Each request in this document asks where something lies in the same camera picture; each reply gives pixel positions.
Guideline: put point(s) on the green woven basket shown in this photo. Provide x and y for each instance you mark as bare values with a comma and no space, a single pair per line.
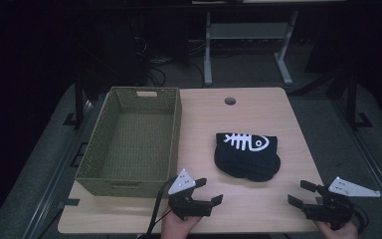
136,146

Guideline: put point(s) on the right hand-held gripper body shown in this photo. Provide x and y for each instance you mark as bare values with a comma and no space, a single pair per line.
336,207

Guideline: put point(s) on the white metal desk frame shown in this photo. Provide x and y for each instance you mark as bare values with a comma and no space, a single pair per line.
248,31

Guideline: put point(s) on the person's left hand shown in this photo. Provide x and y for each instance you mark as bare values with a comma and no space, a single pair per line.
178,227

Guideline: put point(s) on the black fishbone print shirt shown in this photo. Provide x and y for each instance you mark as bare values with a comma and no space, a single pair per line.
245,162

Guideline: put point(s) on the metal floor rail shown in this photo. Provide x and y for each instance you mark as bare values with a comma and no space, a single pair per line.
58,172
368,159

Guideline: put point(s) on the person's right hand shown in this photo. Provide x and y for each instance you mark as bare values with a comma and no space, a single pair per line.
340,233

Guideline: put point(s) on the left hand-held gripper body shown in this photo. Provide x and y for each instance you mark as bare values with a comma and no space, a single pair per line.
187,204

